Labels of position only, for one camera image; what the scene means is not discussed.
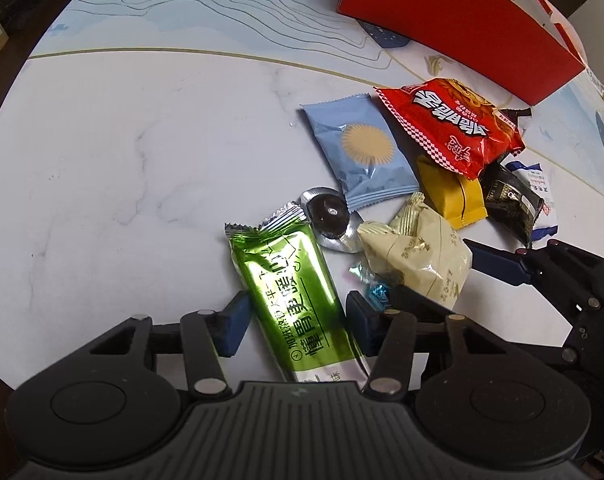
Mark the green snack packet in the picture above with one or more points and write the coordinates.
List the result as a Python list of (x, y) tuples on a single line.
[(292, 300)]

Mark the silver foil chocolate ball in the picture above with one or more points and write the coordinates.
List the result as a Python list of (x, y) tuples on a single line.
[(327, 212)]

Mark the cream snack packet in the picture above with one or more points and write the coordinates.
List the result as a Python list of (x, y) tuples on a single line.
[(422, 250)]

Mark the light blue sun-print packet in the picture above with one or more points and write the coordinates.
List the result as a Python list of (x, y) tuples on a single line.
[(362, 160)]

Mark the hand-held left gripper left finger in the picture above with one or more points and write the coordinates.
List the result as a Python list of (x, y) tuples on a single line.
[(234, 322)]

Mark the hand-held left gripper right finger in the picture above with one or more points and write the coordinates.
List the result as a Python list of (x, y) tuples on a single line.
[(360, 321)]

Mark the red cardboard box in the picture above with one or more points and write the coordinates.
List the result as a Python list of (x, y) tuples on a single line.
[(457, 25)]

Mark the red checkered snack packet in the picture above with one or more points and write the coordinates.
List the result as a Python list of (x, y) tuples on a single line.
[(442, 120)]

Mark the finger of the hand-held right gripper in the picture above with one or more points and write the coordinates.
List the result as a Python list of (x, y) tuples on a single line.
[(502, 265), (422, 301)]

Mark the blue foil candy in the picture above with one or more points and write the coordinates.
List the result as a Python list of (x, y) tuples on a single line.
[(379, 292)]

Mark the white blue-print packet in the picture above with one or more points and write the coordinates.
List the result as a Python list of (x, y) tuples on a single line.
[(543, 180)]

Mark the brown snack wrapper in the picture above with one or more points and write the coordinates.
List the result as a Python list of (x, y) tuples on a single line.
[(513, 114)]

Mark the yellow snack packet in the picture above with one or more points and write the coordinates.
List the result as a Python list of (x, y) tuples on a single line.
[(454, 200)]

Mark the black snack packet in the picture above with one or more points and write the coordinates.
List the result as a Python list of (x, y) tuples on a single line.
[(512, 200)]

